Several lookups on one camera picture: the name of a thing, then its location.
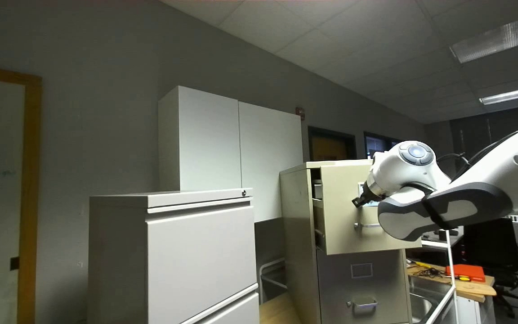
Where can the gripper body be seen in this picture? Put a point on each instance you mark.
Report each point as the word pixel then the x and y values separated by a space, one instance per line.
pixel 360 200

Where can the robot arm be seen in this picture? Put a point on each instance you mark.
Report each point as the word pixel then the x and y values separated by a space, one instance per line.
pixel 479 180

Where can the beige drawer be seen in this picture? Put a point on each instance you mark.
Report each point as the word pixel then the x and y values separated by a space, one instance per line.
pixel 342 211
pixel 376 283

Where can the beige file cabinet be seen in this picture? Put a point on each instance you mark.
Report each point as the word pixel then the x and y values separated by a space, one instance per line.
pixel 297 234

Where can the white tall cabinet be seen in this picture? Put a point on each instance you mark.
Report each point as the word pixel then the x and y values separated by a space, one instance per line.
pixel 205 139

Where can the grey lateral file cabinet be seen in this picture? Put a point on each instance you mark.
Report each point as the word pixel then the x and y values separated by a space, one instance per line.
pixel 196 252

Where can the window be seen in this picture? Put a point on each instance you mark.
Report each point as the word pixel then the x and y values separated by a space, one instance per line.
pixel 376 144

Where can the dark framed door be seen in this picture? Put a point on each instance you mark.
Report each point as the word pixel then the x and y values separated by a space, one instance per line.
pixel 331 146

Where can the red fire alarm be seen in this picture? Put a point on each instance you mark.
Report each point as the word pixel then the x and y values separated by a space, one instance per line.
pixel 301 113

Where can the white stand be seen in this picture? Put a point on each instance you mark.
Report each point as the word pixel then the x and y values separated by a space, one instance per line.
pixel 451 265

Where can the orange box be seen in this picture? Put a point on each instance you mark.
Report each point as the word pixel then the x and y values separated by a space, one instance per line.
pixel 466 272

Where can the black office chair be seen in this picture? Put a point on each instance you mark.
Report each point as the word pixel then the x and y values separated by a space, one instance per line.
pixel 493 247

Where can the wooden table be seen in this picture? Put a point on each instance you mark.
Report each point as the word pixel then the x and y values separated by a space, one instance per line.
pixel 475 288

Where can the ceiling light panel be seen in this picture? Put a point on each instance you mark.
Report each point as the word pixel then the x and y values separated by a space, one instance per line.
pixel 515 94
pixel 502 38

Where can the grey metal frame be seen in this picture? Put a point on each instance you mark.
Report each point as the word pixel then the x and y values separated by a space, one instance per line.
pixel 270 270

